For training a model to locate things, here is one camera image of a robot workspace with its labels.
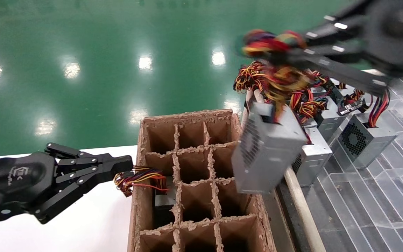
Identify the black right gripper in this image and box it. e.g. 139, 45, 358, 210
285, 0, 403, 95

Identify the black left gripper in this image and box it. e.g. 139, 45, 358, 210
0, 142, 134, 224

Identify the grey computer power supply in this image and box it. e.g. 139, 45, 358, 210
113, 166, 177, 228
292, 128, 333, 187
234, 61, 349, 142
231, 29, 310, 195
337, 87, 398, 169

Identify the white table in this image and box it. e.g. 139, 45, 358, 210
0, 145, 139, 252

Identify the cardboard box with dividers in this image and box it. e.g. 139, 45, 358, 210
127, 109, 277, 252

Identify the clear acrylic divided tray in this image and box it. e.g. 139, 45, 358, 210
303, 79, 403, 252

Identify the beige rack pipe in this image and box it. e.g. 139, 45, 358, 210
245, 89, 328, 252

